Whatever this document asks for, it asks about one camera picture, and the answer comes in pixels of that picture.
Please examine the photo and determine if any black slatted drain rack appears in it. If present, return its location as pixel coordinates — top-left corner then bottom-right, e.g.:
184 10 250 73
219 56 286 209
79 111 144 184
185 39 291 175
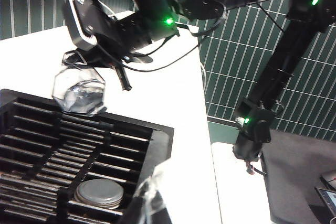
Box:
0 97 155 224

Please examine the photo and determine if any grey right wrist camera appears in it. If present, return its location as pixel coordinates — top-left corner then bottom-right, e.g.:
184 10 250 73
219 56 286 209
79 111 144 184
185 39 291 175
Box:
62 0 102 51

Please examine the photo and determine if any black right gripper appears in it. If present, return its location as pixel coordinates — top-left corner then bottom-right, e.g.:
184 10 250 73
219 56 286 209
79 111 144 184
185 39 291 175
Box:
62 11 158 92

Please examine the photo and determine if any black kitchen sink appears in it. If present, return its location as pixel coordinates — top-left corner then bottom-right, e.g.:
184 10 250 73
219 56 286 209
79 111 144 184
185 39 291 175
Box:
0 88 175 224

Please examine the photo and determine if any clear glass mug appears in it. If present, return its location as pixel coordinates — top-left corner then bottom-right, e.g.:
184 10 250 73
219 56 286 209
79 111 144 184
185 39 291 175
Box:
51 50 108 118

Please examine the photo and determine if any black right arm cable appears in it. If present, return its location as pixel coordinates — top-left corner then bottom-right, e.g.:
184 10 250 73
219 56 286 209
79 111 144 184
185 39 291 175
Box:
97 0 228 73

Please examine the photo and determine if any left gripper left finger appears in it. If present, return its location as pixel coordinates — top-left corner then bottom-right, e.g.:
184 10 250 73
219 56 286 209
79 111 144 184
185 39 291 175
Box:
135 170 159 224

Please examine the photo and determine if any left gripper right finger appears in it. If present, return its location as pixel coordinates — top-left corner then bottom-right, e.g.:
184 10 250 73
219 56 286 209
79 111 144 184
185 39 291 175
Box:
150 158 172 224

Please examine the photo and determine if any thin white cable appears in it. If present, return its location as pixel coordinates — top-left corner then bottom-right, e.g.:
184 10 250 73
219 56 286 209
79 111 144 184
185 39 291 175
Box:
199 61 208 97

